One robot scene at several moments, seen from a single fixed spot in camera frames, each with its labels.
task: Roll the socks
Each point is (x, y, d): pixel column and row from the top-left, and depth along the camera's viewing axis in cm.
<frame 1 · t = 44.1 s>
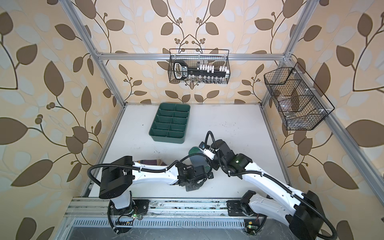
left hand: (197, 179, 81), fingers closed
right hand: (210, 155, 79), fingers open
green divided plastic tray: (170, 122, 104), point 7 cm above the table

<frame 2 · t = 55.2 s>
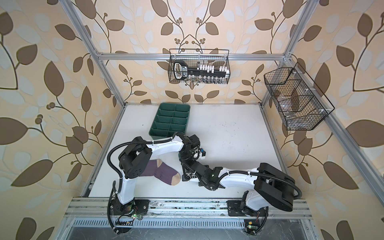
left hand: (194, 172, 84), fingers open
right hand: (199, 171, 86), fingers closed
the named things where they were.

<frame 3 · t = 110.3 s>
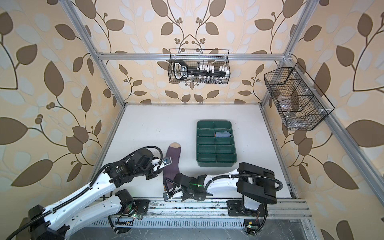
left hand: (162, 162, 77), fingers open
right hand: (176, 186, 80), fingers closed
green divided plastic tray: (215, 151, 95), point 2 cm above the table
blue grey sock green toe: (225, 134, 98), point 6 cm above the table

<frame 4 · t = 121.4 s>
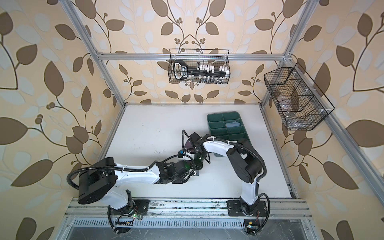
left hand: (185, 169, 85), fingers closed
right hand: (192, 169, 86), fingers open
green divided plastic tray: (216, 123, 105), point 6 cm above the table
blue grey sock green toe: (233, 124, 104), point 6 cm above the table

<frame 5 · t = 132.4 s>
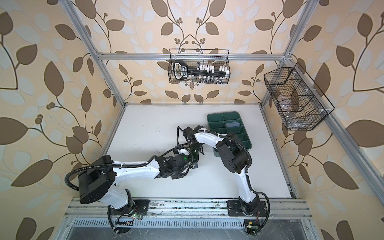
left hand: (183, 165, 86), fingers closed
right hand: (190, 164, 88), fingers closed
the named things where they were.

